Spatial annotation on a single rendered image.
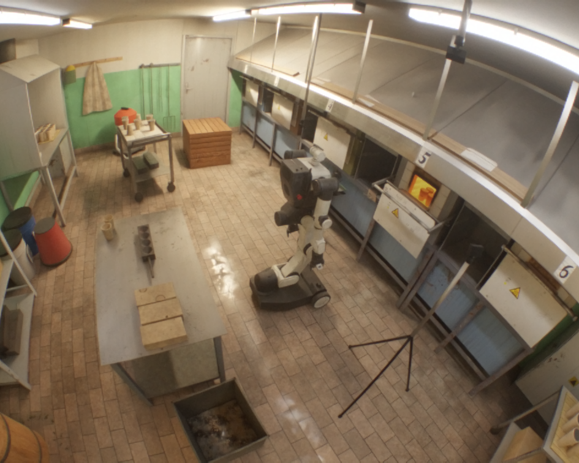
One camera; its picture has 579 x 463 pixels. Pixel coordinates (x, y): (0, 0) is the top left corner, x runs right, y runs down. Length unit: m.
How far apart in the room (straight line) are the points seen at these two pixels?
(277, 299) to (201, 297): 1.02
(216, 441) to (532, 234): 2.31
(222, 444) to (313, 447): 0.65
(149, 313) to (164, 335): 0.16
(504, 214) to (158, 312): 2.04
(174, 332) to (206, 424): 0.84
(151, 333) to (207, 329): 0.29
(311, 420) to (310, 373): 0.41
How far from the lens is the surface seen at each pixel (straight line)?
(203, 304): 1.62
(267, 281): 2.43
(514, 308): 2.21
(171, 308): 1.55
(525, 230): 1.84
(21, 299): 3.37
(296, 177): 1.80
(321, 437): 2.25
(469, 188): 1.94
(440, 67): 3.20
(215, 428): 2.05
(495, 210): 1.88
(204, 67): 6.03
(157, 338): 1.46
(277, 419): 2.22
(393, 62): 3.39
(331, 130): 3.17
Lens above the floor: 2.16
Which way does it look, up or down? 38 degrees down
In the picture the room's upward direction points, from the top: 10 degrees clockwise
